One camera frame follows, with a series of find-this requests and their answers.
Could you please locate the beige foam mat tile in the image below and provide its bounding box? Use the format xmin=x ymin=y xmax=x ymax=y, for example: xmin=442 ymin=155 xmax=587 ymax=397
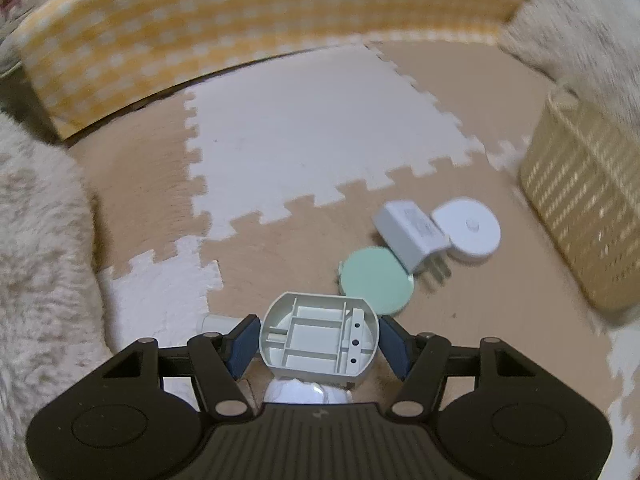
xmin=65 ymin=87 xmax=211 ymax=271
xmin=367 ymin=37 xmax=558 ymax=161
xmin=200 ymin=150 xmax=640 ymax=411

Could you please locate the green round lid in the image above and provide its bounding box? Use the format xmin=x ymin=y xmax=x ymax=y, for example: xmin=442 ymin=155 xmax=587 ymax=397
xmin=337 ymin=245 xmax=415 ymax=319

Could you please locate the small white cylinder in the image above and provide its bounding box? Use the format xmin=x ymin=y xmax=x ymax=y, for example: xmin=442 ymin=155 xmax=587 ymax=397
xmin=200 ymin=313 xmax=247 ymax=334

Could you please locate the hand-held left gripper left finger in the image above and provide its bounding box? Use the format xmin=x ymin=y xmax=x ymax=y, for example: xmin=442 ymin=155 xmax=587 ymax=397
xmin=102 ymin=314 xmax=261 ymax=418

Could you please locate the cream plastic lattice basket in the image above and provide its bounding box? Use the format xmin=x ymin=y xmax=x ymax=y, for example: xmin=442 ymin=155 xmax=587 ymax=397
xmin=518 ymin=84 xmax=640 ymax=314

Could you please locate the white round tape measure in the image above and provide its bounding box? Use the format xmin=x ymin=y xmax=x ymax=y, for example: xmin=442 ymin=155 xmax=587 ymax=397
xmin=430 ymin=196 xmax=501 ymax=264

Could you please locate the white fluffy pillow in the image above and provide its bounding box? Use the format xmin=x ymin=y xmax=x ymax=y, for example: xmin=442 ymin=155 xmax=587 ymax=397
xmin=499 ymin=0 xmax=640 ymax=128
xmin=0 ymin=109 xmax=115 ymax=480

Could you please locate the white power adapter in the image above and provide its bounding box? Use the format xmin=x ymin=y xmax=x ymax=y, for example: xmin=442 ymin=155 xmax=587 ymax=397
xmin=373 ymin=200 xmax=452 ymax=282

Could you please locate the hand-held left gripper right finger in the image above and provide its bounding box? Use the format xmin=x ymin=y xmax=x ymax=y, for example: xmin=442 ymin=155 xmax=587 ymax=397
xmin=379 ymin=316 xmax=531 ymax=418

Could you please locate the yellow checked bed cover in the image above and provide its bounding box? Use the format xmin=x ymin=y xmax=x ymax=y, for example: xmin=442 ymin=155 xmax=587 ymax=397
xmin=12 ymin=0 xmax=540 ymax=142

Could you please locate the grey ribbed plastic tray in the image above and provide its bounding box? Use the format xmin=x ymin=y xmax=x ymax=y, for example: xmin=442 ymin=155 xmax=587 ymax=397
xmin=260 ymin=292 xmax=382 ymax=407

